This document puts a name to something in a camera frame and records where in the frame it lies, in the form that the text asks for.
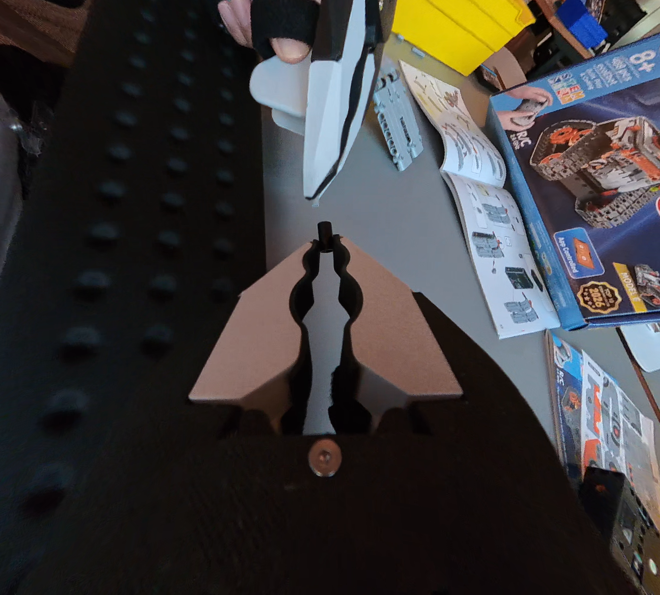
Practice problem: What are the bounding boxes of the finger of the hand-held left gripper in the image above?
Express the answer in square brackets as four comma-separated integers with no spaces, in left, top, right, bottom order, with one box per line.
[302,0,370,201]
[334,43,384,185]

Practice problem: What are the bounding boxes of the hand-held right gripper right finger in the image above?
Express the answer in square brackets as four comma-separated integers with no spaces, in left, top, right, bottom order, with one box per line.
[328,235,464,435]

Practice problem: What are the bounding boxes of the blue storage bin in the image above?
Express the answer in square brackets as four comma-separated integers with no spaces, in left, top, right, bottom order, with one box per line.
[556,0,608,48]

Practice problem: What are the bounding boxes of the yellow plastic bin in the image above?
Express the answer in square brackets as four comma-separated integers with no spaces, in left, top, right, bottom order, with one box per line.
[391,0,537,77]

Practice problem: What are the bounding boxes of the black perforated panel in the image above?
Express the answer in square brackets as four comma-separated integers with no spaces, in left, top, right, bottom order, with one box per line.
[0,0,267,595]

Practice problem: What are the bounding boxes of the open instruction booklet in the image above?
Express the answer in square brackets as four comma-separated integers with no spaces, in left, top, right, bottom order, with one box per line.
[399,60,562,340]

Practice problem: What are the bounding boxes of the small dark cardboard box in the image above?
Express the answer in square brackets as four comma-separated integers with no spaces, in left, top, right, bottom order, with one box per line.
[480,45,528,91]

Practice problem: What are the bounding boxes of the white sticker sheet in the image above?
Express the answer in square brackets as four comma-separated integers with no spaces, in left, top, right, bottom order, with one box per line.
[580,358,660,508]

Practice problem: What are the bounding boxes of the dark chair armrest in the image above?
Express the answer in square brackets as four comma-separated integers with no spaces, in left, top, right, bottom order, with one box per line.
[0,0,111,67]

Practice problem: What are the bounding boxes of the blue cover booklet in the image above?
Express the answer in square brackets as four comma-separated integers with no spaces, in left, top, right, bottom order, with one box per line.
[546,331,594,485]

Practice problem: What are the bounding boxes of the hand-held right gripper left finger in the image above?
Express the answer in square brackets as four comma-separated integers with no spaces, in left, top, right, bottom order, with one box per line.
[189,240,319,435]

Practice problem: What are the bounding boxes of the black toy motor block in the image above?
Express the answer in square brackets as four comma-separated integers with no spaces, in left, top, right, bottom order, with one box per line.
[577,466,660,595]

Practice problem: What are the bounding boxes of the blue toy kit box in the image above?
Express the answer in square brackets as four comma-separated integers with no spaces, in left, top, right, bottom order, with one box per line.
[487,34,660,333]

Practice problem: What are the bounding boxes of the grey toy block assembly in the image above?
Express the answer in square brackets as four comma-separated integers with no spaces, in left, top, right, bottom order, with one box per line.
[372,63,425,173]

